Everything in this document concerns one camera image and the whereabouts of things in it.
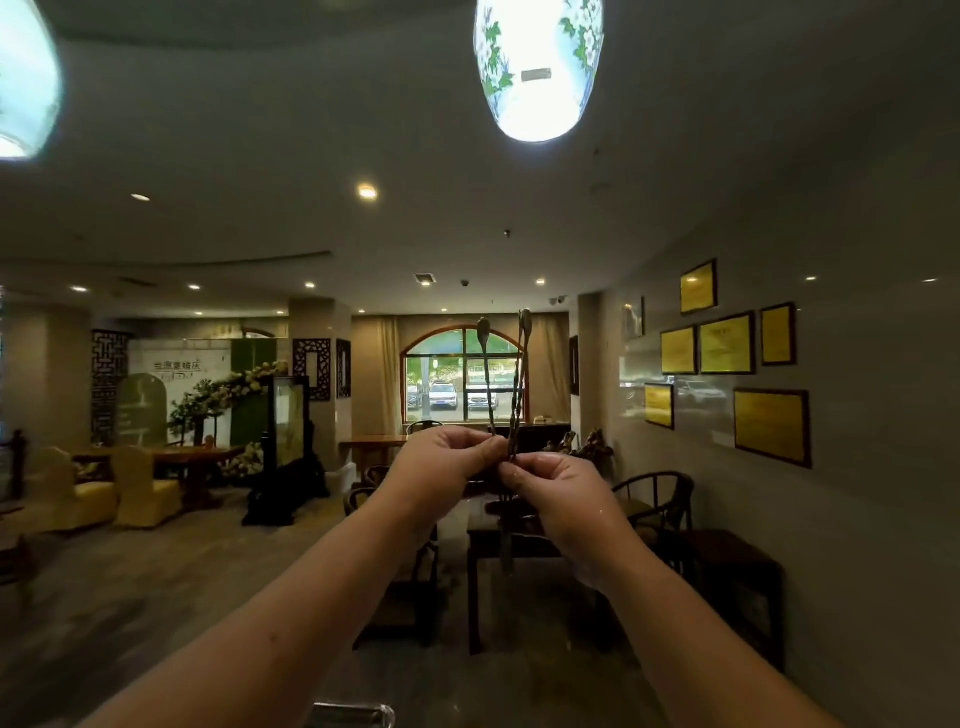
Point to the square dark lattice panel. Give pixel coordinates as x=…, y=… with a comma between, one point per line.
x=312, y=370

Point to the clear glass vessel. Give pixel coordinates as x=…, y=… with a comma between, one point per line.
x=352, y=716

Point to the dark wooden round-back armchair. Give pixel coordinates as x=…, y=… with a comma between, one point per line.
x=660, y=502

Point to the ceiling air vent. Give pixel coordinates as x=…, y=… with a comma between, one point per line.
x=425, y=279

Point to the person's left thumb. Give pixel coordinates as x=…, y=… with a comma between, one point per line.
x=480, y=452

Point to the dark wooden side table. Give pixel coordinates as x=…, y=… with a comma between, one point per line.
x=731, y=562

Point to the dark wooden tea tongs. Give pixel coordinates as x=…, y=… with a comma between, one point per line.
x=519, y=375

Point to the person's right thumb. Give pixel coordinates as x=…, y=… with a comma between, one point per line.
x=514, y=481

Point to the low white flower bunch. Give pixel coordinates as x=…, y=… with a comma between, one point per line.
x=246, y=461

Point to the group of recessed ceiling lights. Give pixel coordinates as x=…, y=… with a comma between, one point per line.
x=367, y=192

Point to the person's right forearm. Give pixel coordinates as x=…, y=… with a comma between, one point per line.
x=697, y=652

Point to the person's left forearm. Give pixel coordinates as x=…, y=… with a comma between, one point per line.
x=300, y=615

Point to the dark wooden floor screen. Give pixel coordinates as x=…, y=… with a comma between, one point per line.
x=289, y=450

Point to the floral porcelain pendant lamp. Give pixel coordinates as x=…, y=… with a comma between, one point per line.
x=22, y=82
x=536, y=67

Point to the dark wooden chair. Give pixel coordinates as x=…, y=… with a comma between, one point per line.
x=409, y=592
x=13, y=480

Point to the white and green backdrop banner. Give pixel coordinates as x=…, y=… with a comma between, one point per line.
x=161, y=390

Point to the person's left hand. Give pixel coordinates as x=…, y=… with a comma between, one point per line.
x=427, y=472

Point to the dark wooden counter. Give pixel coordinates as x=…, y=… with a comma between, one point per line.
x=544, y=436

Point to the dark wooden tea scoop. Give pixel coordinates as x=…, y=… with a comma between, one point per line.
x=486, y=367

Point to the round brown wooden table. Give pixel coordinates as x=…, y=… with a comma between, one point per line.
x=191, y=457

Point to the group of gold wall plaques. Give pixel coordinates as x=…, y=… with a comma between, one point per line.
x=772, y=426

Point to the dark root carving sculpture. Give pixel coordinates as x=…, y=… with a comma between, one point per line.
x=589, y=450

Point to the white parked car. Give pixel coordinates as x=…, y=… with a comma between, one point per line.
x=480, y=397
x=443, y=395

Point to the tall dark lattice panel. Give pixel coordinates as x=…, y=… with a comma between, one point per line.
x=109, y=375

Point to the arched window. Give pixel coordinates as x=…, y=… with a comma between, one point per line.
x=450, y=360

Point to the dark wooden square table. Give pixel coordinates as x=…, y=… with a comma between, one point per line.
x=495, y=544

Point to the narrow dark lattice panel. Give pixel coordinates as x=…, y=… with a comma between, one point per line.
x=343, y=368

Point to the beige curtain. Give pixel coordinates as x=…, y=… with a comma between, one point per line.
x=551, y=367
x=377, y=375

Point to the dark narrow wall frame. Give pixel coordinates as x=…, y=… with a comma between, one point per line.
x=574, y=365

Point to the light wooden slab table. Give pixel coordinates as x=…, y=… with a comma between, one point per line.
x=371, y=442

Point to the white flower arch arrangement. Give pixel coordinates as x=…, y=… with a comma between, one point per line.
x=217, y=394

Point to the person's right hand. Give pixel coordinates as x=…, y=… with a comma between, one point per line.
x=574, y=510

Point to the yellow covered chair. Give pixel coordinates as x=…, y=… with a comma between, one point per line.
x=142, y=487
x=64, y=495

